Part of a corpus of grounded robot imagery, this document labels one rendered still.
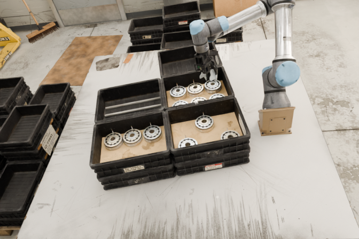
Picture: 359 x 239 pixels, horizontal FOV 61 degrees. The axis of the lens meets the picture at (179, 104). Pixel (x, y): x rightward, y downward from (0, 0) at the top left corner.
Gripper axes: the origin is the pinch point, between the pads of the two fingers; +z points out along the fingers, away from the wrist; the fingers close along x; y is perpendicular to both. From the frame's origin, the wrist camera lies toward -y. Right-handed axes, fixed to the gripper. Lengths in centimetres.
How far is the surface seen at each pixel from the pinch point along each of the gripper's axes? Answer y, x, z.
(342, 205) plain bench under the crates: 19, 77, 40
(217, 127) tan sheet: 16.6, 10.9, 18.7
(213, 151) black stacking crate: 33.6, 20.0, 16.9
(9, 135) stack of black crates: 79, -144, 33
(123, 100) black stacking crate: 27, -53, 11
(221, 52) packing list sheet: -61, -37, 25
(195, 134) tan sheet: 27.0, 3.9, 17.8
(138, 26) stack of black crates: -104, -182, 39
